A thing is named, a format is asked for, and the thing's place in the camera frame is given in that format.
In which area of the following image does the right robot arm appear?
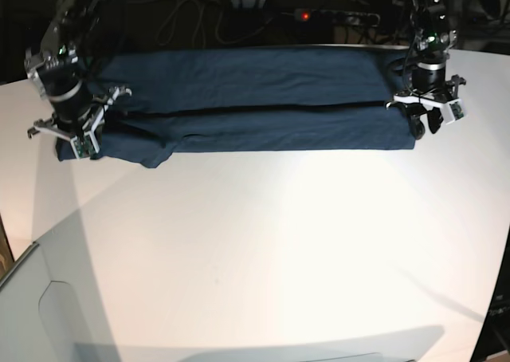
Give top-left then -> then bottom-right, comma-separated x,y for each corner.
25,0 -> 132,159

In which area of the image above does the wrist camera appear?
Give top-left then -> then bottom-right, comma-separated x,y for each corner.
441,99 -> 465,124
70,132 -> 100,159

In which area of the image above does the dark blue T-shirt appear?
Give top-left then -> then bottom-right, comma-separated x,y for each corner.
54,47 -> 418,170

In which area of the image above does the grey panel at table corner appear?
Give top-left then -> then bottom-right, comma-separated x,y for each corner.
0,241 -> 120,362

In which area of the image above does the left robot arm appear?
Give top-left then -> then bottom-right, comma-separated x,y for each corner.
386,0 -> 466,140

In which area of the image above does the grey looped cable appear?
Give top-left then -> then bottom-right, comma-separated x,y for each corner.
155,0 -> 276,47

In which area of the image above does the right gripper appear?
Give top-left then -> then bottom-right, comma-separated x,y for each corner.
27,83 -> 131,159

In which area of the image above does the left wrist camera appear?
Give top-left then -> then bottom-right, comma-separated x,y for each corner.
441,99 -> 465,124

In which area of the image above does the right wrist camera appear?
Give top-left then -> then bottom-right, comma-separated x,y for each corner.
70,132 -> 100,159

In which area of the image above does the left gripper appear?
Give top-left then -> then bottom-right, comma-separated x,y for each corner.
385,69 -> 466,140

